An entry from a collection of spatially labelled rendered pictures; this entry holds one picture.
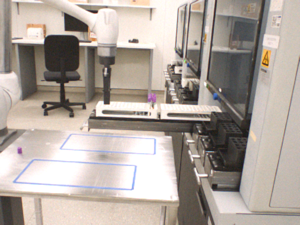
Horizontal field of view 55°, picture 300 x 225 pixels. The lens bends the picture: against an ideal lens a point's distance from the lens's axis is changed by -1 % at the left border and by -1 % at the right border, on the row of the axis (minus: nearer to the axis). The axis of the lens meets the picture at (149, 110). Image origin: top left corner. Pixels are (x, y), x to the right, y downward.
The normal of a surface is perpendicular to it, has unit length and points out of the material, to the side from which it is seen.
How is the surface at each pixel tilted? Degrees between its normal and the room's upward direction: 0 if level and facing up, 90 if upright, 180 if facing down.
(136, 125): 90
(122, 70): 90
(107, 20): 81
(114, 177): 0
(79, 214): 0
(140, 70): 90
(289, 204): 90
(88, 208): 0
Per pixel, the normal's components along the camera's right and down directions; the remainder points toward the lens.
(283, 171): 0.01, 0.30
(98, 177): 0.05, -0.95
